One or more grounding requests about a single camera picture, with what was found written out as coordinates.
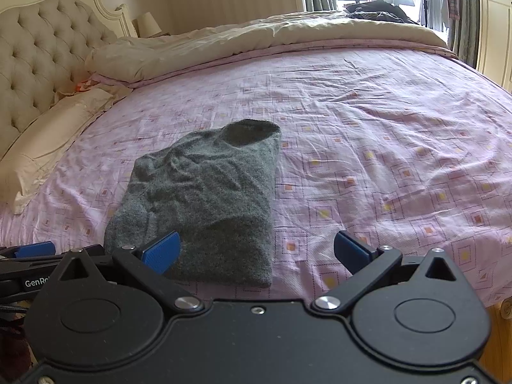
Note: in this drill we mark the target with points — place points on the grey argyle knit sweater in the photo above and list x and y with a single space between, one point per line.
208 192

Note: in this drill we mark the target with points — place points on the cream wardrobe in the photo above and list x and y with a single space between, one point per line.
496 20

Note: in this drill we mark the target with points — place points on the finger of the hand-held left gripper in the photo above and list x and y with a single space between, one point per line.
36 249

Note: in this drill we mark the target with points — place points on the pile of dark clothes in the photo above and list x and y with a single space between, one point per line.
376 11

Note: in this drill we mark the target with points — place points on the bedside lamp shade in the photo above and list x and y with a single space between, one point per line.
148 24

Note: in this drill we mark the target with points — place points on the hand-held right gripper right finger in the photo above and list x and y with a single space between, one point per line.
352 250

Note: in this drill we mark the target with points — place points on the clothes rack with hanging clothes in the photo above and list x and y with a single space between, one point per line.
434 0

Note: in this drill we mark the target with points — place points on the cream tufted headboard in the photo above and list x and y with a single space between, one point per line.
36 48

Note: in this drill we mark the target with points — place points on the small orange cloth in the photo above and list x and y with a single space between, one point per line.
83 85

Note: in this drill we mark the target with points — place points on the cream ruffled pillow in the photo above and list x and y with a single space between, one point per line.
52 128

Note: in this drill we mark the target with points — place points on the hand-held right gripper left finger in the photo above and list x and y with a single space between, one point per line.
162 252

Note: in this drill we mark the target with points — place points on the cream duvet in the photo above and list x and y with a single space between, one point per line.
240 40

